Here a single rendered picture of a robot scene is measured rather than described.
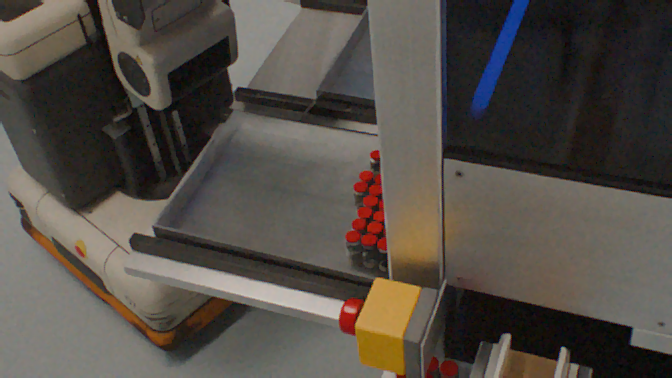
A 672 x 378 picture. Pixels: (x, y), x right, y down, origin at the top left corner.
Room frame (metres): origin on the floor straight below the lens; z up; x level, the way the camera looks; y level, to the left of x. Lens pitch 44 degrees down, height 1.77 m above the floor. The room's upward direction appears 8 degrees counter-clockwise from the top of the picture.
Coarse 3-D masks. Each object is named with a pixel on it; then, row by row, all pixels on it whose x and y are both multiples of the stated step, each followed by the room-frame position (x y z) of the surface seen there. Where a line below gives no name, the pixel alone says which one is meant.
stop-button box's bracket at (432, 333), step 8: (440, 296) 0.58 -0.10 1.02; (440, 304) 0.58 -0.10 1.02; (440, 312) 0.58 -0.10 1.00; (432, 320) 0.55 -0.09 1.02; (440, 320) 0.58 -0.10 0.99; (432, 328) 0.55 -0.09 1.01; (440, 328) 0.58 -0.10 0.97; (424, 336) 0.53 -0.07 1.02; (432, 336) 0.55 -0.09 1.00; (424, 344) 0.53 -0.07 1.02; (432, 344) 0.55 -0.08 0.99; (424, 352) 0.52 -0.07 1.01; (432, 352) 0.55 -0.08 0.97; (424, 360) 0.52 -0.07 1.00; (424, 368) 0.52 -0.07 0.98; (424, 376) 0.52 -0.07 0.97
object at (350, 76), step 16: (368, 16) 1.32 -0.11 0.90; (352, 32) 1.26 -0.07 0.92; (368, 32) 1.30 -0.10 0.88; (352, 48) 1.25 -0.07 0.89; (368, 48) 1.25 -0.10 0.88; (336, 64) 1.18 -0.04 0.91; (352, 64) 1.21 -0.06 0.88; (368, 64) 1.20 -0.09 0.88; (336, 80) 1.17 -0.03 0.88; (352, 80) 1.17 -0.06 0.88; (368, 80) 1.16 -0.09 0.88; (320, 96) 1.11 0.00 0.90; (336, 96) 1.10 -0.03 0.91; (352, 96) 1.08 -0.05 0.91; (368, 96) 1.12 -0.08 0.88
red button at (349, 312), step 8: (344, 304) 0.60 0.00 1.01; (352, 304) 0.59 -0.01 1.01; (360, 304) 0.59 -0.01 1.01; (344, 312) 0.59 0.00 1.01; (352, 312) 0.59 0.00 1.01; (360, 312) 0.59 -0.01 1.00; (344, 320) 0.58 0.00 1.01; (352, 320) 0.58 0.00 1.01; (344, 328) 0.58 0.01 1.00; (352, 328) 0.57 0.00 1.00
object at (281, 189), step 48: (240, 144) 1.04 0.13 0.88; (288, 144) 1.03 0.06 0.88; (336, 144) 1.01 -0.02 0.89; (192, 192) 0.95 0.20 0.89; (240, 192) 0.93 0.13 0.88; (288, 192) 0.92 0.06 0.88; (336, 192) 0.91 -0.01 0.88; (192, 240) 0.83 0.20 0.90; (240, 240) 0.84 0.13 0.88; (288, 240) 0.83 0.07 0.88; (336, 240) 0.81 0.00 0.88
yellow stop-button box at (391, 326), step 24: (384, 288) 0.60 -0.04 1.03; (408, 288) 0.59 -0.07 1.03; (384, 312) 0.57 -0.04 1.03; (408, 312) 0.56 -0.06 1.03; (432, 312) 0.56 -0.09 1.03; (360, 336) 0.55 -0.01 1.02; (384, 336) 0.54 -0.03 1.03; (408, 336) 0.53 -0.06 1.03; (360, 360) 0.55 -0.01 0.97; (384, 360) 0.54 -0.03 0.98; (408, 360) 0.53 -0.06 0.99
